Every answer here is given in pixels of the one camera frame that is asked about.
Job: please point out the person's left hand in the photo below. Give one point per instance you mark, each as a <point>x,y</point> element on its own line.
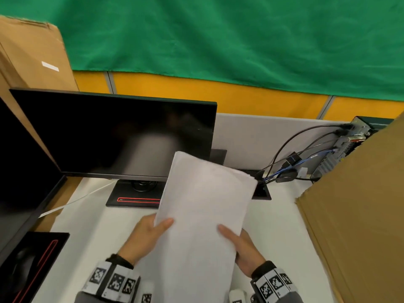
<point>142,239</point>

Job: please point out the person's right hand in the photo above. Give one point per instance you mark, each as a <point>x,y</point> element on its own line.
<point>246,250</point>

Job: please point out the person's right thumb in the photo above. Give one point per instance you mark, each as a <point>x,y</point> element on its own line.
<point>227,235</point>

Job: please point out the person's left thumb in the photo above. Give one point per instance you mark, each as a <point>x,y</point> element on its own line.
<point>163,224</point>

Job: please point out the stack of white paper sheets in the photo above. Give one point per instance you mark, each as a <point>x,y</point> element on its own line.
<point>202,224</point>

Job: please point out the black monitor stand base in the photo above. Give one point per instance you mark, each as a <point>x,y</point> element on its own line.
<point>142,192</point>

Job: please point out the right wrist marker band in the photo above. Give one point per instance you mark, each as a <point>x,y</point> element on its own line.
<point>273,282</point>

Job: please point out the wrist marker band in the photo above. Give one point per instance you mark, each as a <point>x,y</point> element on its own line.
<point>112,279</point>
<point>273,282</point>

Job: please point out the left wrist marker band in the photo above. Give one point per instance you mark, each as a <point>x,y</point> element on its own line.
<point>112,279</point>

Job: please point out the black computer monitor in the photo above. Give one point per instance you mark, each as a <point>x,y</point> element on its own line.
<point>120,135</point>

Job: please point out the black adapter with blue label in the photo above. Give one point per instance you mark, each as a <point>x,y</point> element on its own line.
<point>292,159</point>

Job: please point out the grey desk divider panel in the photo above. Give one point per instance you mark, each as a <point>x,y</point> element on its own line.
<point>252,138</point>

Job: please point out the yellow partition panel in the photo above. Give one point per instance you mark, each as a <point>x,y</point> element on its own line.
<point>202,94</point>

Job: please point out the large plain brown cardboard box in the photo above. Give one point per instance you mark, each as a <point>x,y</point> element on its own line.
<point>363,224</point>

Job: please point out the black red-trimmed monitor base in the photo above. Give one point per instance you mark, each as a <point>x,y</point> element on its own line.
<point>31,265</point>

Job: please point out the small desktop computer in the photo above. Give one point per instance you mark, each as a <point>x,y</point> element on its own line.
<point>344,148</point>

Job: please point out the black monitor with thick bezel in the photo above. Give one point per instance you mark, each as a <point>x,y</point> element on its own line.
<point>22,173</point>

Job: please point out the green fabric backdrop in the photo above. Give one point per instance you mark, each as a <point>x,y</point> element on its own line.
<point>221,37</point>

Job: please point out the brown cardboard box with label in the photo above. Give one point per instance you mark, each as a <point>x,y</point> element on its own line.
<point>31,59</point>

